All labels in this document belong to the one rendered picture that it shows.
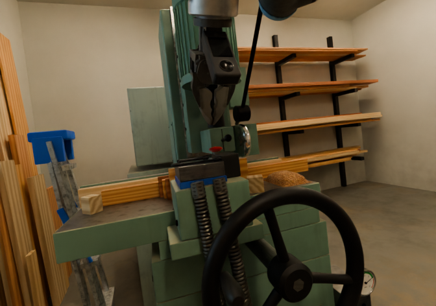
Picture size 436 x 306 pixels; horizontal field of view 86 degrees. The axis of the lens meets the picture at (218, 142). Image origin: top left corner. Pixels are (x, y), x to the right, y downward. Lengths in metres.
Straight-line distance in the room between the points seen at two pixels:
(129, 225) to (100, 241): 0.06
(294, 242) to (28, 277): 1.64
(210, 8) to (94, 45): 2.87
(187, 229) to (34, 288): 1.55
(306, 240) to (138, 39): 2.98
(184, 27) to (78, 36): 2.68
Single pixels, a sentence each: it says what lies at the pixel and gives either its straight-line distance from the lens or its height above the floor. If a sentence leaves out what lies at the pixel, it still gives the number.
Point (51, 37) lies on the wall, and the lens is 3.37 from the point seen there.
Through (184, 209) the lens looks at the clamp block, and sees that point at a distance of 0.44.
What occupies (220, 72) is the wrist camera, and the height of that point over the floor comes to 1.15.
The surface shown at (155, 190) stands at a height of 0.92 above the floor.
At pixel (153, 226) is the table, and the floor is 0.87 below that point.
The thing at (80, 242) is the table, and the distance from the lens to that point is 0.56.
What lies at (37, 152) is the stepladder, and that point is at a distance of 1.35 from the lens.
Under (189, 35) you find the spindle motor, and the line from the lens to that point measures 0.69.
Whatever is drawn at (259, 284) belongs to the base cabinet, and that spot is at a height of 0.69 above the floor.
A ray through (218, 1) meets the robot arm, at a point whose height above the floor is 1.27.
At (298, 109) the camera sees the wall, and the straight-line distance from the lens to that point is 3.82.
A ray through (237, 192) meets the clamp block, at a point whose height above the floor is 0.94.
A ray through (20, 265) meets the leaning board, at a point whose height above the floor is 0.43.
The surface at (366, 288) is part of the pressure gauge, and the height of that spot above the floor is 0.64.
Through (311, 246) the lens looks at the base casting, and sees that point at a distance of 0.69.
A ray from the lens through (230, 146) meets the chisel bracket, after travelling 0.66.
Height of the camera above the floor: 1.05
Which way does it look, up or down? 2 degrees down
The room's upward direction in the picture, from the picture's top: 7 degrees counter-clockwise
